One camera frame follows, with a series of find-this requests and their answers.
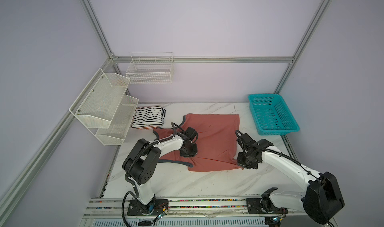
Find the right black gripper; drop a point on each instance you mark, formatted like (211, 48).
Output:
(239, 162)

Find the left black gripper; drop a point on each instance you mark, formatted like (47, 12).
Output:
(194, 151)

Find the dusty red tank top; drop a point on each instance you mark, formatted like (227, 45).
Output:
(216, 144)

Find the black white striped tank top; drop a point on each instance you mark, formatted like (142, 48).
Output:
(148, 117)

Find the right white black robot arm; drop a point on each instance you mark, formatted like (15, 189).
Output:
(319, 197)

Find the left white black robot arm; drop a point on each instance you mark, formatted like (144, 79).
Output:
(140, 164)

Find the teal plastic basket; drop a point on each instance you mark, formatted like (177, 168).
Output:
(271, 115)

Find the lower white mesh shelf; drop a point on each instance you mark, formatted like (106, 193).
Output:
(116, 134)

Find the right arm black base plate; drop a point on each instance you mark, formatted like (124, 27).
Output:
(263, 206)

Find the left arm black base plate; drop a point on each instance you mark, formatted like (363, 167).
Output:
(153, 208)

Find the white wire wall basket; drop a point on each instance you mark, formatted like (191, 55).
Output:
(151, 68)

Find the aluminium mounting rail frame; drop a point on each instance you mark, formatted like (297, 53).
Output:
(194, 194)

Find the aluminium enclosure frame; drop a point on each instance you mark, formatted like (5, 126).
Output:
(18, 190)

